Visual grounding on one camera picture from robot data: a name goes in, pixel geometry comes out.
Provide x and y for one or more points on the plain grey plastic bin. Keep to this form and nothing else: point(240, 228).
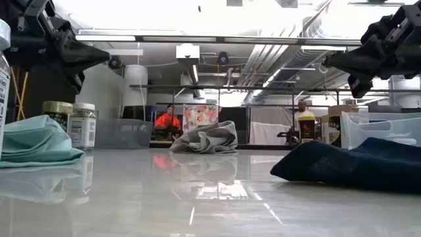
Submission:
point(125, 135)

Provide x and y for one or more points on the teal cloth napkin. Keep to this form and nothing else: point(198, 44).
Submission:
point(36, 141)

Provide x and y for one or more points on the white overhead camera box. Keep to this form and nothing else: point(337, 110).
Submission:
point(187, 52)

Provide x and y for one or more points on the clear plastic container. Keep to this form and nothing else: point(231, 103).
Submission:
point(378, 128)

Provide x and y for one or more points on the colourful printed banner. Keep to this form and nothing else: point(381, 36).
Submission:
point(200, 116)

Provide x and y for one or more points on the navy blue cloth napkin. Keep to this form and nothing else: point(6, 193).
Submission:
point(361, 164)

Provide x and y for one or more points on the spice jar white lid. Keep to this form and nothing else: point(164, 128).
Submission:
point(82, 131)

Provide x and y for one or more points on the spice jar gold lid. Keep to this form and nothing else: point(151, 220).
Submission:
point(57, 108)

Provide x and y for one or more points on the person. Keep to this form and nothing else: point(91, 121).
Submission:
point(302, 107)
point(167, 121)

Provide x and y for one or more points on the white cylinder tank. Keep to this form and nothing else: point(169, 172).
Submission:
point(135, 85)

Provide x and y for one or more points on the cardboard box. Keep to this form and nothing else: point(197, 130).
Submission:
point(342, 110)

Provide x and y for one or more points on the black round ceiling camera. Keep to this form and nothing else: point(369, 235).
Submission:
point(115, 62)
point(223, 58)

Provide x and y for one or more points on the grey cloth napkin white label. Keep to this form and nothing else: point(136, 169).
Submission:
point(207, 138)

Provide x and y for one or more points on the white hanging sheet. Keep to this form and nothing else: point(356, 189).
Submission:
point(269, 133)

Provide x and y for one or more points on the metal overhead rig bar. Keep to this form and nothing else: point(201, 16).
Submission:
point(217, 39)

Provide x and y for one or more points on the brown spice jar yellow lid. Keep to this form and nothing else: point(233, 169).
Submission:
point(307, 130)

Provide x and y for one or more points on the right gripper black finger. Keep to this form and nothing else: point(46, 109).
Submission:
point(360, 85)
point(365, 59)

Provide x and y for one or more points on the clear bottle white cap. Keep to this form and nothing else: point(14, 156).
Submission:
point(4, 82)

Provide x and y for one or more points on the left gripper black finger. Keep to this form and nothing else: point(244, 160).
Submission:
point(77, 80)
point(82, 54)

